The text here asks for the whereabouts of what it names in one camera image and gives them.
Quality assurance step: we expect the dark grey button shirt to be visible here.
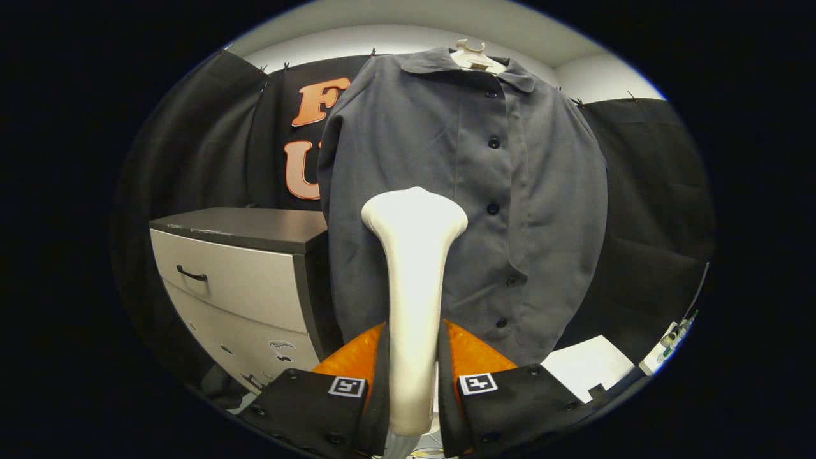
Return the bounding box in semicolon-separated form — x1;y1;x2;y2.
317;48;608;368

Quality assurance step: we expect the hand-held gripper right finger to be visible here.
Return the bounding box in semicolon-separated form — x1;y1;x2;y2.
437;319;597;458

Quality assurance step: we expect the white mannequin torso stand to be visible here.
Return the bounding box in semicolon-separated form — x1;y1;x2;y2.
449;39;508;73

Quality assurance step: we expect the grey drawer cabinet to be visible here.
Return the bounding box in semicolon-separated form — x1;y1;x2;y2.
149;207;340;393

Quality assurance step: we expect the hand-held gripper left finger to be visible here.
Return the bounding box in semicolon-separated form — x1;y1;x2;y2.
245;322;391;458

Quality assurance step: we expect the black backdrop cloth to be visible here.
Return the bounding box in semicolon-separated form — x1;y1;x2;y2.
112;50;716;383

